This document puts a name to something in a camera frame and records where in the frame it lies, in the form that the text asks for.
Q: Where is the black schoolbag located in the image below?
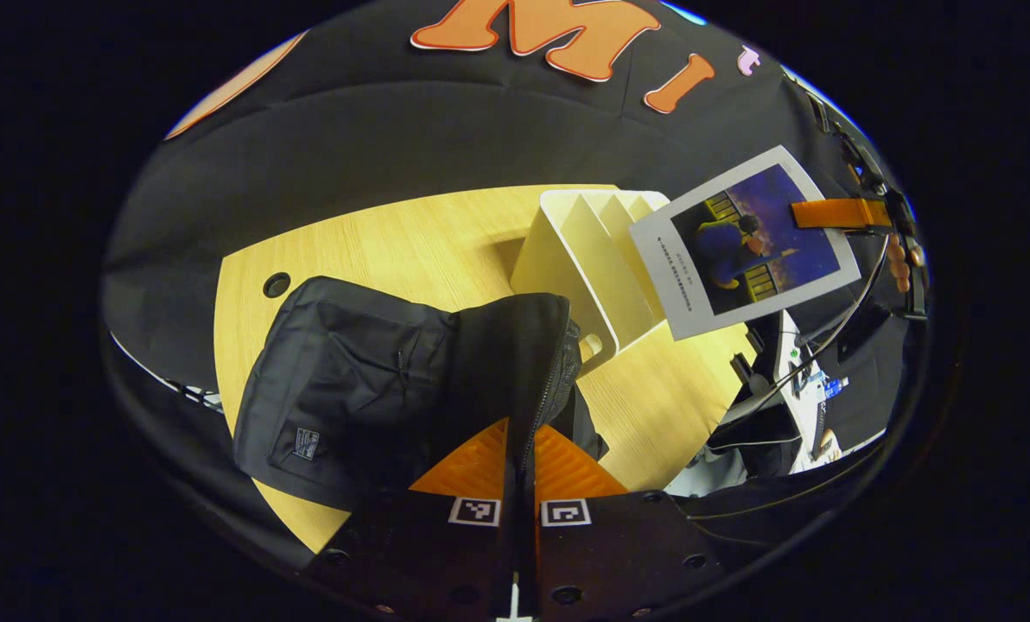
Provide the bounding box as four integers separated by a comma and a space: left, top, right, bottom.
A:
232, 275, 609, 519

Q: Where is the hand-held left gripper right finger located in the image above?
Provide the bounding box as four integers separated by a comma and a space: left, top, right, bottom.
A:
528, 423, 729, 621

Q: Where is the black office chair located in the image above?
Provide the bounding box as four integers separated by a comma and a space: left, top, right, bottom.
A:
707, 402, 801, 480

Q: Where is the white bookshelf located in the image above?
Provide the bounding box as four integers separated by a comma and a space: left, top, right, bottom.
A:
509, 188, 673, 377

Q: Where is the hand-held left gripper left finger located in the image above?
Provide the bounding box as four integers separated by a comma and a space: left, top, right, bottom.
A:
303, 419, 520, 621

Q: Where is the white office desk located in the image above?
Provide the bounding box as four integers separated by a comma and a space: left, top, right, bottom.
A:
722, 311, 836, 467

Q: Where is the blue cover book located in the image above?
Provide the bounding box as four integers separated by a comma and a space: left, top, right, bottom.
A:
629, 144, 862, 341

